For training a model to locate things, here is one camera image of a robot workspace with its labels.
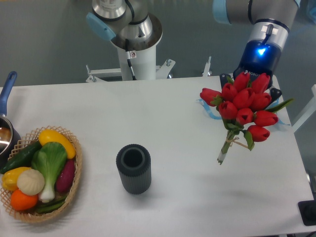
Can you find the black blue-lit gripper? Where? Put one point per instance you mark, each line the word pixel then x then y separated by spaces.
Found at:
pixel 256 60

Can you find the red tulip bouquet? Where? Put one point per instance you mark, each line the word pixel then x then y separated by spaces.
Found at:
pixel 243 93

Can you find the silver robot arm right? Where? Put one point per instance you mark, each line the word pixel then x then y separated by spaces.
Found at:
pixel 271 21

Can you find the black device at edge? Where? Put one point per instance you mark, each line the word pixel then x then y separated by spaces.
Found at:
pixel 308 212

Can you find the dark grey ribbed vase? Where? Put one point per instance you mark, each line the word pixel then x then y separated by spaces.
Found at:
pixel 134 166

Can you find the purple sweet potato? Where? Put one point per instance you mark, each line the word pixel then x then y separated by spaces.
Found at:
pixel 65 179

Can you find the yellow squash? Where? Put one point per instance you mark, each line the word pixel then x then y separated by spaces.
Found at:
pixel 49 135

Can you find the green bok choy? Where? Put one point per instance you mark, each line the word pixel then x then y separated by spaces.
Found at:
pixel 49 161

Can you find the woven wicker basket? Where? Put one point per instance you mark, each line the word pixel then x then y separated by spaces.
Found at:
pixel 29 216

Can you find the green bean pods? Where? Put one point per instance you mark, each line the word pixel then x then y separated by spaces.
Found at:
pixel 50 206

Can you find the green cucumber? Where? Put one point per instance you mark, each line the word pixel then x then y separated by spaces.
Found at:
pixel 23 158

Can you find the white garlic bulb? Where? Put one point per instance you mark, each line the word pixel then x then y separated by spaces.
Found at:
pixel 30 182

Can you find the orange fruit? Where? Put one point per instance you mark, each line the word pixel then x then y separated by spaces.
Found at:
pixel 20 201

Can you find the yellow bell pepper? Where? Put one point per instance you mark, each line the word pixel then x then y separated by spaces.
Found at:
pixel 9 179

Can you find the white frame bracket right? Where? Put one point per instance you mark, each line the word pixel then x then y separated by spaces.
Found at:
pixel 306 112

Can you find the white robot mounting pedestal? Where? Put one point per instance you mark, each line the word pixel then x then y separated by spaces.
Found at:
pixel 134 65

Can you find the blue handled saucepan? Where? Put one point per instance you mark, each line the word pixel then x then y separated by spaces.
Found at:
pixel 8 135

